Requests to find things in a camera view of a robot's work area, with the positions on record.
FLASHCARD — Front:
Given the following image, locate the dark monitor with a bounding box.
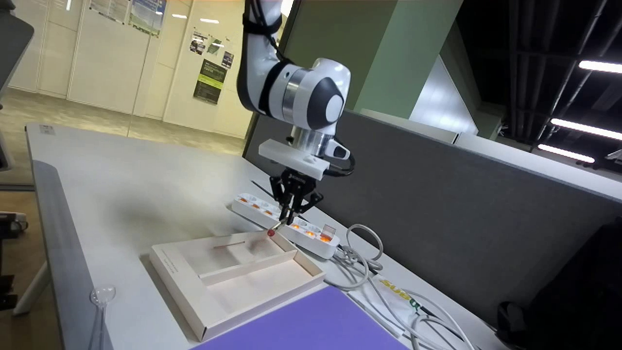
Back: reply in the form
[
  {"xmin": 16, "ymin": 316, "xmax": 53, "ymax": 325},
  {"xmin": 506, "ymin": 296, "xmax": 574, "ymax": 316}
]
[{"xmin": 0, "ymin": 3, "xmax": 37, "ymax": 94}]

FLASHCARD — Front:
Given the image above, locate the grey desk partition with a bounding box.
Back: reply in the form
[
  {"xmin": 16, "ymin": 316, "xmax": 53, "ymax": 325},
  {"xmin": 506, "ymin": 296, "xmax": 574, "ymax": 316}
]
[{"xmin": 243, "ymin": 112, "xmax": 622, "ymax": 327}]

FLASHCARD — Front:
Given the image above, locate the white power strip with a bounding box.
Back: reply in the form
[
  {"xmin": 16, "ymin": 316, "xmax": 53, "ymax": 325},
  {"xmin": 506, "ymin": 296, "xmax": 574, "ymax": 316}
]
[{"xmin": 228, "ymin": 191, "xmax": 342, "ymax": 261}]

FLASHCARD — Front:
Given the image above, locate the large blue wall poster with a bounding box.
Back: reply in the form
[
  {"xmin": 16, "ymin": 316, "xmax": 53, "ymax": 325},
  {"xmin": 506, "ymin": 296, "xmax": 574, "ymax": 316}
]
[{"xmin": 127, "ymin": 0, "xmax": 169, "ymax": 40}]

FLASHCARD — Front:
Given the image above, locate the pale wall poster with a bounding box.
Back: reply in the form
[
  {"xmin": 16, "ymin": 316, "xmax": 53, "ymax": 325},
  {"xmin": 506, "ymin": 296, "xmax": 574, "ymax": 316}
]
[{"xmin": 88, "ymin": 0, "xmax": 132, "ymax": 26}]

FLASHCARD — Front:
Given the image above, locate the white table leg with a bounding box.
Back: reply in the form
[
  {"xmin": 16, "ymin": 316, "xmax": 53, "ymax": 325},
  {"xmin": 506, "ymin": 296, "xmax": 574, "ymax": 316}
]
[{"xmin": 12, "ymin": 259, "xmax": 51, "ymax": 320}]

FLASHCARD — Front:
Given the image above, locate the black office chair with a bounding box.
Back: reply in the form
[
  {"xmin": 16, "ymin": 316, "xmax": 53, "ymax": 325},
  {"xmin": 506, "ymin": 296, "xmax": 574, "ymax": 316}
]
[{"xmin": 494, "ymin": 220, "xmax": 622, "ymax": 350}]

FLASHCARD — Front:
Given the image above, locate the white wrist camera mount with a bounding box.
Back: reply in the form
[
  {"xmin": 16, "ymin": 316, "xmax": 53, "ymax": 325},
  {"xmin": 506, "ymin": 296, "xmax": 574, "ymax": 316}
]
[{"xmin": 257, "ymin": 139, "xmax": 333, "ymax": 183}]

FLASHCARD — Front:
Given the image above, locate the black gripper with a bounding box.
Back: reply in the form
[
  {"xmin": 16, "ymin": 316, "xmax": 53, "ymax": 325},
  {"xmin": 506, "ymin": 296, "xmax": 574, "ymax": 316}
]
[{"xmin": 268, "ymin": 166, "xmax": 325, "ymax": 226}]

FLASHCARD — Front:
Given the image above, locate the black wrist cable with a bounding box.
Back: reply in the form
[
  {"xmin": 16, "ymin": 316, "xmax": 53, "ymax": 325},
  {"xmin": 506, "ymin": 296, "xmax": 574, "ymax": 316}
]
[{"xmin": 321, "ymin": 150, "xmax": 358, "ymax": 180}]

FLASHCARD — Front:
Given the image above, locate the black equipment base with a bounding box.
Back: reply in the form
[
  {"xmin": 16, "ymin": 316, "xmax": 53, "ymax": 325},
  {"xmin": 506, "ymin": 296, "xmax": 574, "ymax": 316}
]
[{"xmin": 0, "ymin": 213, "xmax": 31, "ymax": 244}]

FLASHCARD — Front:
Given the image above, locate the yellow green cable bundle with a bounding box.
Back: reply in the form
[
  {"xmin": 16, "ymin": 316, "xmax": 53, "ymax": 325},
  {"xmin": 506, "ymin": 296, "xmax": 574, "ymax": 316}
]
[{"xmin": 377, "ymin": 277, "xmax": 438, "ymax": 320}]

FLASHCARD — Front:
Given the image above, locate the black and green poster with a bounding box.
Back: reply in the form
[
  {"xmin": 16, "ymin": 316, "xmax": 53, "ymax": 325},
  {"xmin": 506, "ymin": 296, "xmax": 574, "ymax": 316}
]
[{"xmin": 191, "ymin": 59, "xmax": 230, "ymax": 108}]

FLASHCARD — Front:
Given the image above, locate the white compartment tray box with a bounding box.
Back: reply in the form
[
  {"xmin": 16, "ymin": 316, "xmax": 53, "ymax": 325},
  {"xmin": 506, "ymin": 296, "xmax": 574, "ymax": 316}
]
[{"xmin": 146, "ymin": 230, "xmax": 327, "ymax": 343}]

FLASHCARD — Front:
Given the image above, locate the long ceiling light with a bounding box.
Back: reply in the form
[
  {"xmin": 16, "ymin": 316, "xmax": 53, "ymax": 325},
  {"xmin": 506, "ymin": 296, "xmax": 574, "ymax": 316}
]
[
  {"xmin": 548, "ymin": 117, "xmax": 622, "ymax": 145},
  {"xmin": 535, "ymin": 143, "xmax": 597, "ymax": 166},
  {"xmin": 576, "ymin": 59, "xmax": 622, "ymax": 77}
]

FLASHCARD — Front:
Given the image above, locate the purple sheet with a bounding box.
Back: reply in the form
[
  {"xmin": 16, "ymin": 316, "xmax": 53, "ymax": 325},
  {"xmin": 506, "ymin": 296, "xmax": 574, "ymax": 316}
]
[{"xmin": 189, "ymin": 285, "xmax": 410, "ymax": 350}]

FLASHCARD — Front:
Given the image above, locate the white power cable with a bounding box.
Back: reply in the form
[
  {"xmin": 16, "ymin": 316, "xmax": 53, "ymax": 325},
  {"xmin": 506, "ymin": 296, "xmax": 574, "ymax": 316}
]
[{"xmin": 317, "ymin": 222, "xmax": 482, "ymax": 350}]

